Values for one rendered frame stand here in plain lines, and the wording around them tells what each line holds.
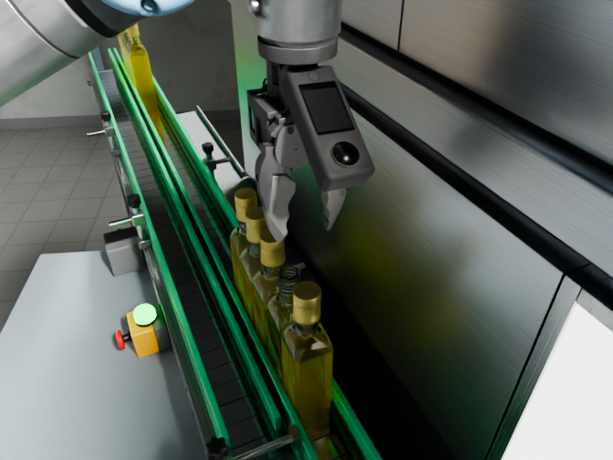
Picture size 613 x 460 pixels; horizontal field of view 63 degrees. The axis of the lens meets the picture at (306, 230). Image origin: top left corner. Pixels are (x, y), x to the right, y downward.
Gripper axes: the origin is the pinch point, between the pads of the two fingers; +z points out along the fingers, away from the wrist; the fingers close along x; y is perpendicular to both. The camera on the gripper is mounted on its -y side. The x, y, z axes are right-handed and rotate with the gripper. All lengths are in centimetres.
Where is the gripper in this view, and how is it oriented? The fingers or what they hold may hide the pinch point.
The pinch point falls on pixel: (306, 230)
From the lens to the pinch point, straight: 54.5
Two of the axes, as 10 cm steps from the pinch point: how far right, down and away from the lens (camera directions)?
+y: -4.0, -5.6, 7.3
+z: 0.0, 7.9, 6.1
